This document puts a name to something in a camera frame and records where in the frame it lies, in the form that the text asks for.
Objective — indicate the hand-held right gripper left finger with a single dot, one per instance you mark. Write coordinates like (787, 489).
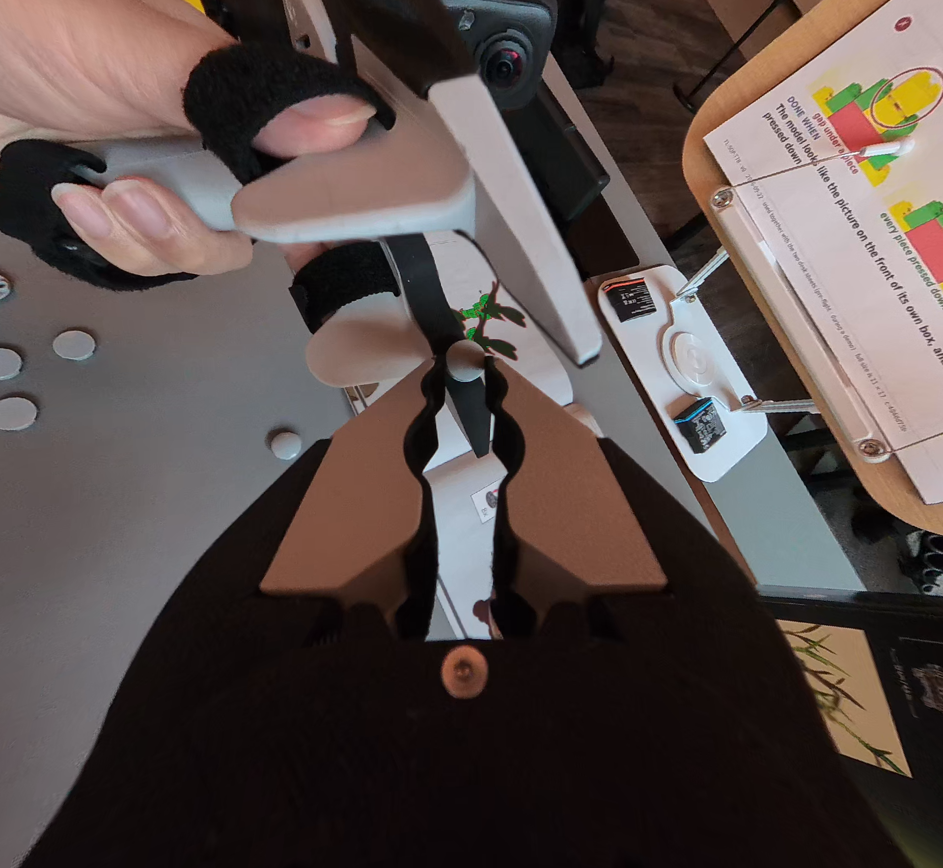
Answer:
(346, 522)

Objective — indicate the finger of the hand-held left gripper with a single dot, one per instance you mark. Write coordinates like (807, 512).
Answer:
(368, 349)
(516, 220)

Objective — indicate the scattered grey lego studs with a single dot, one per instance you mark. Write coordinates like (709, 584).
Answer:
(74, 345)

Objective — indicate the white lego instruction booklet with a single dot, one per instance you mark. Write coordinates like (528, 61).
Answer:
(457, 559)

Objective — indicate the instruction sheet on clipboard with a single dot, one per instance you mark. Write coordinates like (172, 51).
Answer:
(707, 131)

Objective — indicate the black lego set box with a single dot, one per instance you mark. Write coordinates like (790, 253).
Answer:
(884, 698)

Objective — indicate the black battery red label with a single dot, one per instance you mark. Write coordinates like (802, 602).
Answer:
(628, 299)

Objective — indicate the pale round lego plate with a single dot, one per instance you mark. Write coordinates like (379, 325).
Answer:
(468, 360)

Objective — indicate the printed task sheet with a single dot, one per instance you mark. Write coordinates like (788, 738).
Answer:
(847, 220)

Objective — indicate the black battery blue trim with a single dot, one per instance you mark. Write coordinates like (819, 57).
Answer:
(698, 426)

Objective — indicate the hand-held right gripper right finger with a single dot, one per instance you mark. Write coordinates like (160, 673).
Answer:
(582, 522)

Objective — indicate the black rectangular block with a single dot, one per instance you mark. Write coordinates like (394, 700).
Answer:
(578, 161)

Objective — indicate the person's left hand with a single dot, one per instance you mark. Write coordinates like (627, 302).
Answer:
(88, 36)

